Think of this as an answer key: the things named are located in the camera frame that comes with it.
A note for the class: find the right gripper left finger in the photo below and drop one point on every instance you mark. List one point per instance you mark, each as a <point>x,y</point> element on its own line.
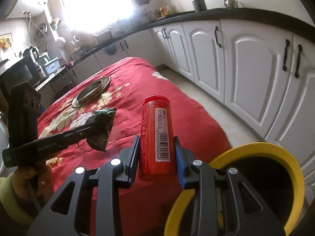
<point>87,203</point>

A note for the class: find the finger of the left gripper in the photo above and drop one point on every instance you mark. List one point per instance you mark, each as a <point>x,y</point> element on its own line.
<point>82,132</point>

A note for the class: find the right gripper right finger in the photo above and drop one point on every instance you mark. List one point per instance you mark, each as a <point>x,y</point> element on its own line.
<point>225,203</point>

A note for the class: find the dark foil wrapper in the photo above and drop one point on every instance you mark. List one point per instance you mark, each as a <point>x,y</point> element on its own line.
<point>105,120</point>

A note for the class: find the red plastic bottle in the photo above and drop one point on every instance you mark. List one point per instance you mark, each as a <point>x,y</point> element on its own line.
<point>157,161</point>

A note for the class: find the green sleeve left forearm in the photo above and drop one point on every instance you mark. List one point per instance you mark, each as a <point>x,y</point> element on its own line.
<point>17,209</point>

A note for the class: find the yellow rimmed trash bin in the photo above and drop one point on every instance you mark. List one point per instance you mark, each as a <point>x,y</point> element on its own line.
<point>270,169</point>

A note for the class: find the left hand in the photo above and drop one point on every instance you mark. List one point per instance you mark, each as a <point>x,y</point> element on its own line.
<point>41,181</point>

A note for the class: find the large metal plate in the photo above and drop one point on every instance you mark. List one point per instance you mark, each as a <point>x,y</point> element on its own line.
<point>106,83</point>

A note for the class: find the metal bowl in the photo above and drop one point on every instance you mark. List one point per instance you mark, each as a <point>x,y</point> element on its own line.
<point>90,92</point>

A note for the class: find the red floral tablecloth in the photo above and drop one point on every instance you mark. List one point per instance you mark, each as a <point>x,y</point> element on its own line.
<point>146,205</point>

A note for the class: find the black microwave oven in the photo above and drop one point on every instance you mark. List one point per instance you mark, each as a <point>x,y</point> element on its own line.
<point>23,71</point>

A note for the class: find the blue hanging basin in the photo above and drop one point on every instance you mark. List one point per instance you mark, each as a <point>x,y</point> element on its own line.
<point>111,49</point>

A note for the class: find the steel cooking pot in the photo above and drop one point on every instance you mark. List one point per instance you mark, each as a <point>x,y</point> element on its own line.
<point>104,36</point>

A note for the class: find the white lower cabinets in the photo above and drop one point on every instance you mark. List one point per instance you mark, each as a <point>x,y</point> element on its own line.
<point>261,73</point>

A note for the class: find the white water heater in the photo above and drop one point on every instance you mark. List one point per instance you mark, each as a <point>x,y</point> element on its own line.
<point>18,8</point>

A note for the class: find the black cylindrical canister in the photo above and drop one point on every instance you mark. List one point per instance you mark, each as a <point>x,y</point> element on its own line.
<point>199,5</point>

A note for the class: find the black countertop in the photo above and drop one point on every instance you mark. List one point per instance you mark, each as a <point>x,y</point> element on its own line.
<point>272,18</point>

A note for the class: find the small metal teapot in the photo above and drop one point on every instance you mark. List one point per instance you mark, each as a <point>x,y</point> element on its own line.
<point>231,4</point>

